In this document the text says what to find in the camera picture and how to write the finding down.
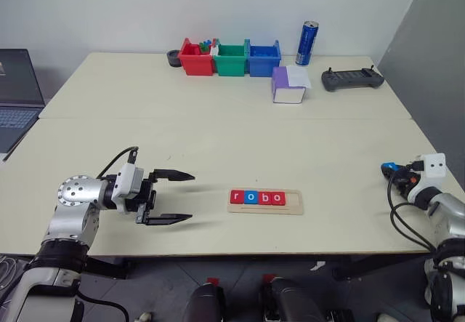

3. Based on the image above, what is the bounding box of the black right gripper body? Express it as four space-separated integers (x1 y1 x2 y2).
389 168 419 197

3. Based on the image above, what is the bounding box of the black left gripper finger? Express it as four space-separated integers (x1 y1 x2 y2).
152 168 196 183
145 213 194 227

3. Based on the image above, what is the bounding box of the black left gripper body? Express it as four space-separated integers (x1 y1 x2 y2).
135 171 159 225

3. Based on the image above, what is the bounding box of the wooden letter tray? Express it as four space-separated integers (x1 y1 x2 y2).
227 188 306 216

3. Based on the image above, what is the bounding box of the dark rounded shape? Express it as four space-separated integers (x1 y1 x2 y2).
181 283 227 322
262 277 321 322

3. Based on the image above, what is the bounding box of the grey handheld controller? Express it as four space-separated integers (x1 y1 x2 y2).
320 67 386 92

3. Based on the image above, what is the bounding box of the red plastic bin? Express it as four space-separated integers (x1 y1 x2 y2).
178 37 215 77

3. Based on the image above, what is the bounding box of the small black bowl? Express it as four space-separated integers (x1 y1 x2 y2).
166 49 182 68

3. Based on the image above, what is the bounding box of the green plastic bin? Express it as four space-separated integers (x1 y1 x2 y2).
212 39 249 78

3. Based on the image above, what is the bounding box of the purple and white box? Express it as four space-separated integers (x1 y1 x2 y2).
271 65 307 105

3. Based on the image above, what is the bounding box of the white paper sheet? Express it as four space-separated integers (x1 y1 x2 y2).
286 65 313 90

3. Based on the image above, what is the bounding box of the blue plastic bin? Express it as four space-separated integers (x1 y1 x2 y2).
246 39 283 78

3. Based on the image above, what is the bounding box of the blue drink can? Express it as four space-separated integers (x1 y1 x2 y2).
294 20 320 67

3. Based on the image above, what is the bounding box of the dark grey laptop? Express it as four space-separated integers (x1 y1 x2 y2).
0 48 47 154

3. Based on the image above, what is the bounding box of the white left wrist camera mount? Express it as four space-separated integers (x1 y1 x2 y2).
110 162 147 216

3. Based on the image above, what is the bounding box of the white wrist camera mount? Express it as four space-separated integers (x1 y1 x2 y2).
110 162 147 216
407 152 448 204

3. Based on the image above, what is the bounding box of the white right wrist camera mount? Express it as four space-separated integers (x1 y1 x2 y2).
407 152 448 204

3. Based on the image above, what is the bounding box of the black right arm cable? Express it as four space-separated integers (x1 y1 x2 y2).
386 176 439 254

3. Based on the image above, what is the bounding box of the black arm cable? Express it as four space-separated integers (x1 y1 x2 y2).
386 176 439 254
97 146 140 180

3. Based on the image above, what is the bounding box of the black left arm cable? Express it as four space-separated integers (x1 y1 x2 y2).
97 146 140 180

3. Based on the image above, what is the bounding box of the black table frame bar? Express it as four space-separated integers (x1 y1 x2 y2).
82 256 132 281
331 254 434 283

